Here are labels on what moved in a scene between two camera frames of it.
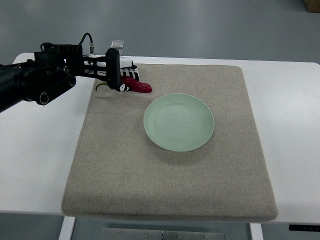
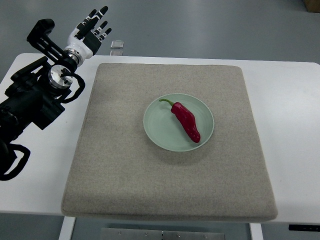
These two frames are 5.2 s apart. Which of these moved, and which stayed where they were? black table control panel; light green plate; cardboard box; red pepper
Moved: red pepper
Stayed: cardboard box; black table control panel; light green plate
